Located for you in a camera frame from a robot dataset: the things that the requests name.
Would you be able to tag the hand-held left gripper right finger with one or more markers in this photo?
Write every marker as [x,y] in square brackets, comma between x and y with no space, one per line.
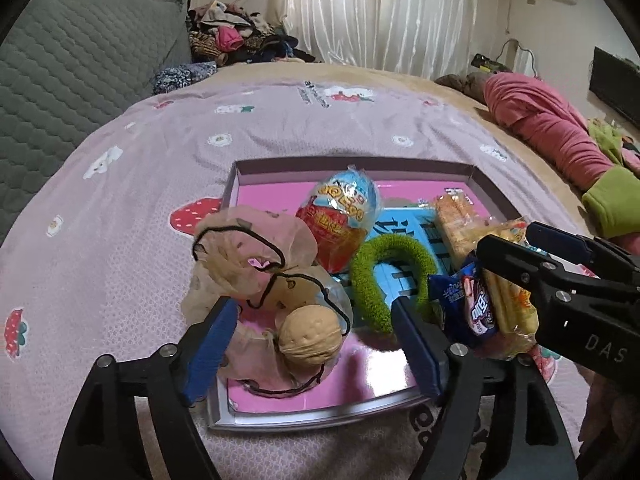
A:
[417,355]

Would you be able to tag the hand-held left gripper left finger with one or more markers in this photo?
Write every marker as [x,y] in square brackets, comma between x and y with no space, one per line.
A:
[210,355]

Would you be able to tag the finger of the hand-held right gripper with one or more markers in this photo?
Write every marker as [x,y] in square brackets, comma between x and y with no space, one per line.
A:
[555,240]
[520,265]

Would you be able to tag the yellow snack packet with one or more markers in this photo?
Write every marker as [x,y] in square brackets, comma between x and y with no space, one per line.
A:
[510,310]

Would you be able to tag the blue cookie packet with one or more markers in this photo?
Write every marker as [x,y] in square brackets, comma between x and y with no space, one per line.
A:
[465,305]

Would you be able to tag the green fuzzy hair scrunchie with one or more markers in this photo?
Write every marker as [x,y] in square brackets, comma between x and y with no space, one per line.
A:
[370,285]

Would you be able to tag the beige sheer hair scrunchie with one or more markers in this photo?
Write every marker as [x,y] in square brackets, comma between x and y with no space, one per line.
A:
[235,260]

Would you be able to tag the walnut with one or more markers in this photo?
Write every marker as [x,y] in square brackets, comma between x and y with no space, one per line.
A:
[310,335]

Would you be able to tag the large red blue surprise egg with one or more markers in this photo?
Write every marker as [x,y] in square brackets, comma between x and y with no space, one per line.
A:
[335,220]

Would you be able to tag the shallow dark cardboard box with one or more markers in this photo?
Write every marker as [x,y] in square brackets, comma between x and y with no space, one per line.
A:
[350,166]

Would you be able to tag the pink and blue book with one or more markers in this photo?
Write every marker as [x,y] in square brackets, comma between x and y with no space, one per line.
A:
[350,380]

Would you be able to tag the green fleece cloth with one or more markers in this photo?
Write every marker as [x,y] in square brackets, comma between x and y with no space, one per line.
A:
[615,200]

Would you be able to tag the pink fleece blanket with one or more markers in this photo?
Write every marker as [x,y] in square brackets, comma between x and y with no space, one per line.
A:
[540,115]

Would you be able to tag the beige bed sheet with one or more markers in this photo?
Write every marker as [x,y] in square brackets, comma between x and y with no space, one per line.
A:
[470,110]

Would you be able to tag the black television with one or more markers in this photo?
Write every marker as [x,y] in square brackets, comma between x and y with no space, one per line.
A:
[617,85]

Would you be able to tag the purple strawberry print blanket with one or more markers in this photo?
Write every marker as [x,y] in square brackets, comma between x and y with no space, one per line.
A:
[125,210]

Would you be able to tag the brown cloth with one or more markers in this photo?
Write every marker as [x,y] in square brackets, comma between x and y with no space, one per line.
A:
[460,85]

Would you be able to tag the black yellow device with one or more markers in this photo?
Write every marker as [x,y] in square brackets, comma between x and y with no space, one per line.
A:
[490,62]

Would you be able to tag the blue patterned cloth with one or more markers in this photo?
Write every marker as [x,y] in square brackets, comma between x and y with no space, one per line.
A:
[182,77]

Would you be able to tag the white curtain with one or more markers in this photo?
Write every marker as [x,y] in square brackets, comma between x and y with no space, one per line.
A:
[375,15]

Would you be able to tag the grey quilted headboard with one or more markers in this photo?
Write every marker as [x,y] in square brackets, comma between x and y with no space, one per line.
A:
[75,70]

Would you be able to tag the pile of clothes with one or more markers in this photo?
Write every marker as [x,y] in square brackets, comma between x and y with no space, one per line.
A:
[235,30]

